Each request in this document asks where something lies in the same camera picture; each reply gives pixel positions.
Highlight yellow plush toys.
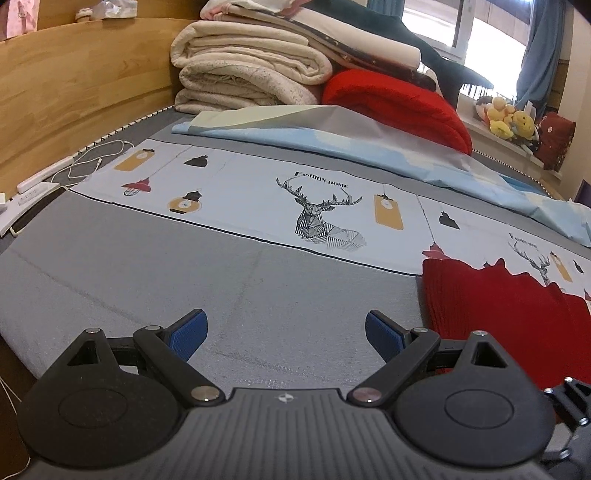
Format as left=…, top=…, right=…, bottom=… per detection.
left=475, top=96, right=539, bottom=143

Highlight printed grey bed sheet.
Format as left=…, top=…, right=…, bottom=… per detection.
left=1, top=113, right=590, bottom=391

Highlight dark red cushion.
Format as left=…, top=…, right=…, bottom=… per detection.
left=535, top=112, right=576, bottom=171

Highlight white power strip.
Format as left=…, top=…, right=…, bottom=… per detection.
left=0, top=156, right=74, bottom=237

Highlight white folded pillow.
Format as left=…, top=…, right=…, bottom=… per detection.
left=198, top=0, right=423, bottom=71

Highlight blue curtain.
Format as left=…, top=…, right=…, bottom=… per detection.
left=516, top=0, right=566, bottom=115

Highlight cream folded blankets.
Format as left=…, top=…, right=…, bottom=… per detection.
left=170, top=21, right=334, bottom=114

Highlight light blue duvet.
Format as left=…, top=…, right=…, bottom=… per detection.
left=172, top=106, right=591, bottom=247

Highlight dark red knit sweater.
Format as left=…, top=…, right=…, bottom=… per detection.
left=422, top=259, right=590, bottom=389

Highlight purple box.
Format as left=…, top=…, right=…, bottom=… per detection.
left=574, top=180, right=591, bottom=208

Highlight bright red folded blanket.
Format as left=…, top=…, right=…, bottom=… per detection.
left=322, top=70, right=473, bottom=155

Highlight dark teal shark plush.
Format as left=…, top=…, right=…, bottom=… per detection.
left=305, top=0, right=494, bottom=108

